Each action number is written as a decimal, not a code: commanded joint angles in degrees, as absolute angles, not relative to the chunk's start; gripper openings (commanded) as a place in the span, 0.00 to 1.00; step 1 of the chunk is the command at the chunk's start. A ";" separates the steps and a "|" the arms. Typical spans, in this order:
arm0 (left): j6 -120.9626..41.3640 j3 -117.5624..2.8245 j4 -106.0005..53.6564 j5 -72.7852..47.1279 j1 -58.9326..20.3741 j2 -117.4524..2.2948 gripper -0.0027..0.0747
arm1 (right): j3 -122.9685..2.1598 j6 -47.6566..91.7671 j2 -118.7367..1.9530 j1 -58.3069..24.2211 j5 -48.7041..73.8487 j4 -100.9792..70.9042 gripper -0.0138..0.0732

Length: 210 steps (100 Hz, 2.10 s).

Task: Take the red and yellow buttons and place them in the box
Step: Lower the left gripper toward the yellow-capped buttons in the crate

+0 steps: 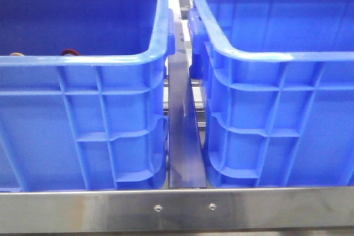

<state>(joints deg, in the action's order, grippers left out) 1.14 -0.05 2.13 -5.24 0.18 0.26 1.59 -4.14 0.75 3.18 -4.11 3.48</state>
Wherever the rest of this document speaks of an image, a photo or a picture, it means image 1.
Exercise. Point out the left blue plastic bin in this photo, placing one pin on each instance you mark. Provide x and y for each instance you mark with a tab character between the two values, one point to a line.
88	122

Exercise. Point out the blue plastic bin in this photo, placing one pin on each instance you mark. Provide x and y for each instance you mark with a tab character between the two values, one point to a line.
277	79
88	122

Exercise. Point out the red mushroom push button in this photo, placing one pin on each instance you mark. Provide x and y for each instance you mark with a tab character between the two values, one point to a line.
71	52

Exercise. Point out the steel divider bar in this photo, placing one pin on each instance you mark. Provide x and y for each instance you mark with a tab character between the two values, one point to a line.
186	166

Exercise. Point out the yellow mushroom push button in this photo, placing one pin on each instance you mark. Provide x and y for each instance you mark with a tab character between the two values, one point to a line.
16	54

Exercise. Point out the right blue plastic bin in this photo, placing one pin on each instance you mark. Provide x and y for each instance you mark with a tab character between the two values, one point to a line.
277	79

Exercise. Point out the steel front rail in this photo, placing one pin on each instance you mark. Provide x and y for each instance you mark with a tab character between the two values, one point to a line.
181	210

